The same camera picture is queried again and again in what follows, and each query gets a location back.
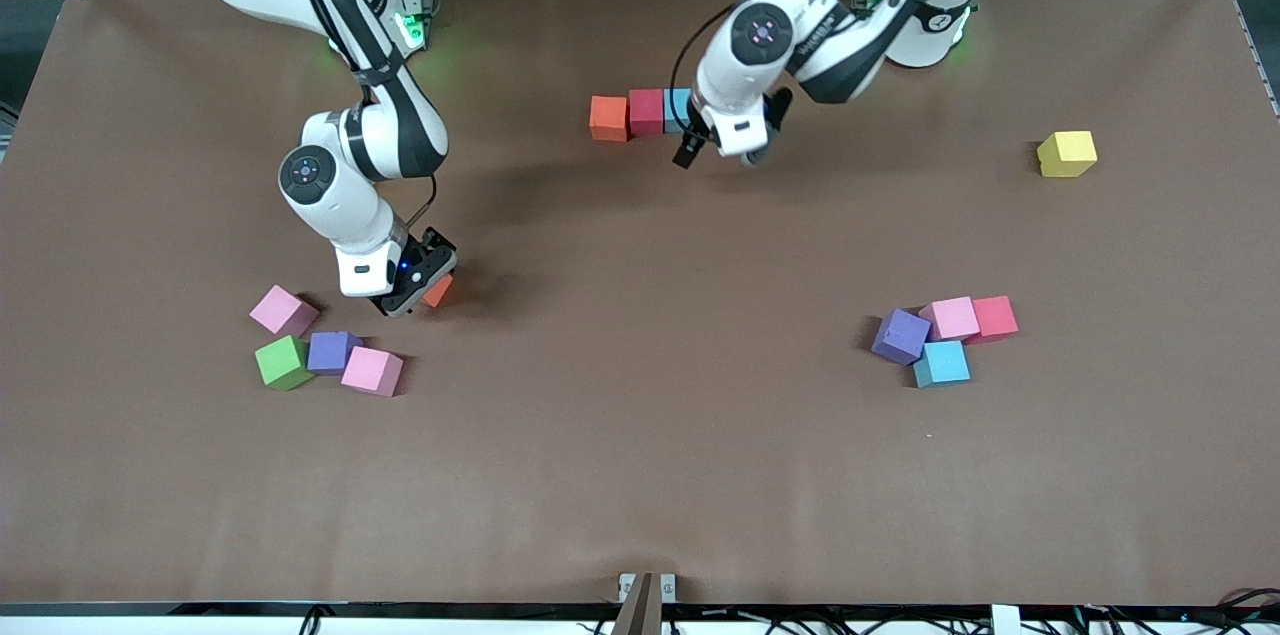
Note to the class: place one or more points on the white label tag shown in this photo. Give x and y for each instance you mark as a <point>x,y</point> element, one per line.
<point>1005,620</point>

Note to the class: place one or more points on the purple foam cube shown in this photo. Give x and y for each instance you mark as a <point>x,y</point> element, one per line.
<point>900,336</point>
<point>330,352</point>

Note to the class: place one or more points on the green foam cube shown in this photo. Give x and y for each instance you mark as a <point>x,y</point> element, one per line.
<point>282,362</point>

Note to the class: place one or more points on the blue foam cube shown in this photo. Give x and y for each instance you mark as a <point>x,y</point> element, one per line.
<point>677,110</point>
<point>941,364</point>

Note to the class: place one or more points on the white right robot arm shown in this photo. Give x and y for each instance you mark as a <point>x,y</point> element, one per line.
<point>350,215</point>

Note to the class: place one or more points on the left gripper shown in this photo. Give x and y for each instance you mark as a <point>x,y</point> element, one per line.
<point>690,149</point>

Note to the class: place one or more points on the yellow foam cube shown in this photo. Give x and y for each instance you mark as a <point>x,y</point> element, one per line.
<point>1066,155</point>

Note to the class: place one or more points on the pink foam cube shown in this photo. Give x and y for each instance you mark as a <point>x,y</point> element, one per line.
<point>949,318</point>
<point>371,371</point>
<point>283,311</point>

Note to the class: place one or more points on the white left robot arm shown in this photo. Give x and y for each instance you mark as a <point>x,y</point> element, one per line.
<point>762,32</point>

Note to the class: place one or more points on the brown table mat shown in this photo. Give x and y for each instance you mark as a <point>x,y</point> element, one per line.
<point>640,475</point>

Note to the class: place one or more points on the red foam cube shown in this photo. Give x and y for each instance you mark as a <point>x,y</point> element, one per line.
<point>647,112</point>
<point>996,317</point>

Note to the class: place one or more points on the metal bracket with pole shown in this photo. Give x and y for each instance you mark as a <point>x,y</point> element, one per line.
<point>640,605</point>

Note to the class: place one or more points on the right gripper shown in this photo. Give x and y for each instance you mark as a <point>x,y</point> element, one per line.
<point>434,259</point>

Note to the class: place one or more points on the orange foam cube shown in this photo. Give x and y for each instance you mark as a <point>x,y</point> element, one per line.
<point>608,118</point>
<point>438,292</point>

